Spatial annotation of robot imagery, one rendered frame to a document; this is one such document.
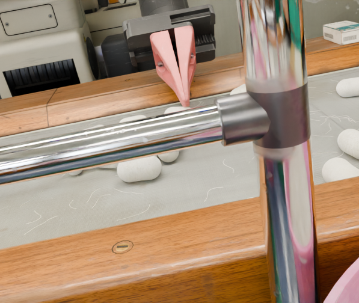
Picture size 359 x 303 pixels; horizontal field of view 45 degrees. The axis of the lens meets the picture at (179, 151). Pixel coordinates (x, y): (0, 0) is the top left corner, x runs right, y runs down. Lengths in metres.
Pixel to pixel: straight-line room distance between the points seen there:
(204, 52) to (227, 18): 1.98
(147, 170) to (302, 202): 0.19
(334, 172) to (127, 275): 0.15
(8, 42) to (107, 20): 0.34
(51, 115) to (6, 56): 0.51
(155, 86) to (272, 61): 0.42
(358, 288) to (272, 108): 0.09
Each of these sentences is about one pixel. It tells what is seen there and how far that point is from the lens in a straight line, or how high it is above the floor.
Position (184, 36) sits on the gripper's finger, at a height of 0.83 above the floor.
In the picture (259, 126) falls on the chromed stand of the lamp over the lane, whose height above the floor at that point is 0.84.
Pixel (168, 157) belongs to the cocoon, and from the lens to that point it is 0.38.
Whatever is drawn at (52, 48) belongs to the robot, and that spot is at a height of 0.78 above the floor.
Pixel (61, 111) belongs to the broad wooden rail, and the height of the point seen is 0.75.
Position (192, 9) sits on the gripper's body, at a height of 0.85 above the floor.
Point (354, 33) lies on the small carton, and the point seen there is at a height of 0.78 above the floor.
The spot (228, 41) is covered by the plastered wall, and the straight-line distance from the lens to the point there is 2.51.
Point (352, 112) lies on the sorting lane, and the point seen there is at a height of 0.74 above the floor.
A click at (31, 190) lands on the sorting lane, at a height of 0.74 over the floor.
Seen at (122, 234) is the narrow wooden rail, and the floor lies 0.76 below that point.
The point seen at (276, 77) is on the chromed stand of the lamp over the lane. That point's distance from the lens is 0.16.
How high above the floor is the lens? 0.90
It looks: 23 degrees down
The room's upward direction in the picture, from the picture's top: 11 degrees counter-clockwise
